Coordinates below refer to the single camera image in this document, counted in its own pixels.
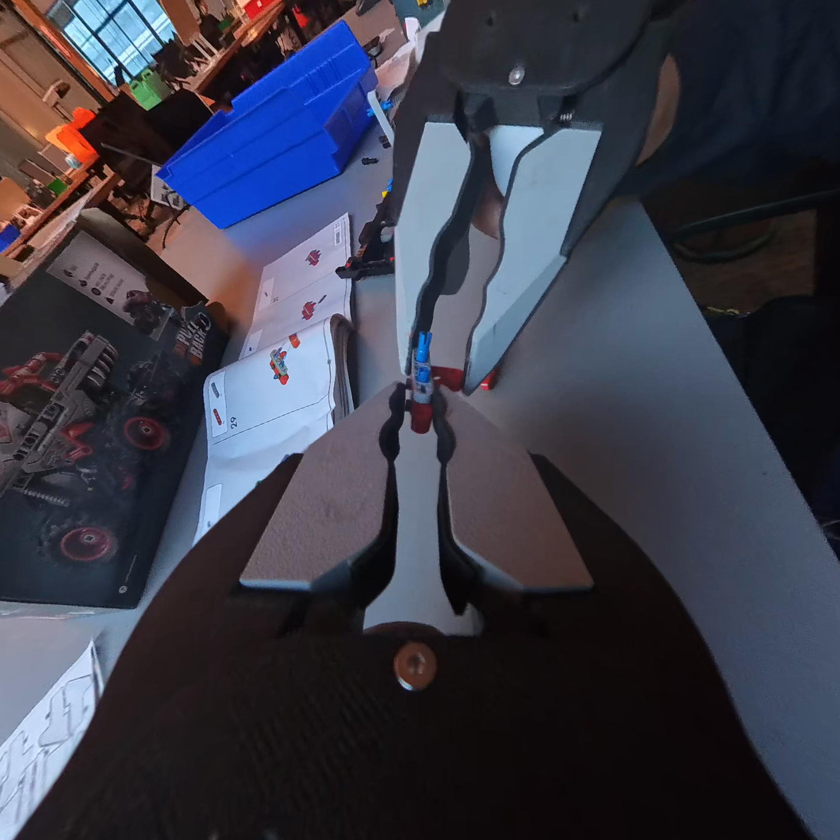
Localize black lego assembly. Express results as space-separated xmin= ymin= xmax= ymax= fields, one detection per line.
xmin=336 ymin=203 xmax=398 ymax=280

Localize person's right hand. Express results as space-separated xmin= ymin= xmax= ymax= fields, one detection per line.
xmin=640 ymin=56 xmax=683 ymax=165

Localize small green bin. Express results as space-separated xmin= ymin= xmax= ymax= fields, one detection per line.
xmin=128 ymin=69 xmax=173 ymax=111

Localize large window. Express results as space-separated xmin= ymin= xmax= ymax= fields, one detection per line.
xmin=46 ymin=0 xmax=178 ymax=86

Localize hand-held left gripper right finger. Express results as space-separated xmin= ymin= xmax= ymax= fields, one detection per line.
xmin=432 ymin=388 xmax=595 ymax=616

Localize black lego set box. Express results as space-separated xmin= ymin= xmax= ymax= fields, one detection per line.
xmin=0 ymin=209 xmax=232 ymax=611

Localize white lego part blue pins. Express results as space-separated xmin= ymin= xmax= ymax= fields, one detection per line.
xmin=366 ymin=91 xmax=396 ymax=148

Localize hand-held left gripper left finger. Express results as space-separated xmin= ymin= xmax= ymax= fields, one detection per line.
xmin=239 ymin=382 xmax=406 ymax=614

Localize lego instruction booklet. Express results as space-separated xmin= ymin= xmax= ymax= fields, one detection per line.
xmin=193 ymin=213 xmax=358 ymax=546

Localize plain red lego beam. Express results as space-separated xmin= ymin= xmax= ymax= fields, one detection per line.
xmin=433 ymin=366 xmax=497 ymax=393

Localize blue plastic bin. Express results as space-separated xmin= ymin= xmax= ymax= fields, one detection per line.
xmin=155 ymin=20 xmax=379 ymax=231

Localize black office chair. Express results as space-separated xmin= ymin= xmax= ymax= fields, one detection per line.
xmin=79 ymin=88 xmax=217 ymax=217

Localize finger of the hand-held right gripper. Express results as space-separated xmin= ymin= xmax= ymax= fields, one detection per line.
xmin=461 ymin=123 xmax=603 ymax=396
xmin=392 ymin=120 xmax=492 ymax=380

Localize red lego beam blue pins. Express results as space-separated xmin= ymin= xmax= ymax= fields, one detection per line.
xmin=407 ymin=331 xmax=435 ymax=434

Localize white sticker sheet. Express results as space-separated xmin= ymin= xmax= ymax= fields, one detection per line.
xmin=0 ymin=640 xmax=106 ymax=840

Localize orange bin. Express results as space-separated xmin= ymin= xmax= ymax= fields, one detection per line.
xmin=45 ymin=108 xmax=99 ymax=161

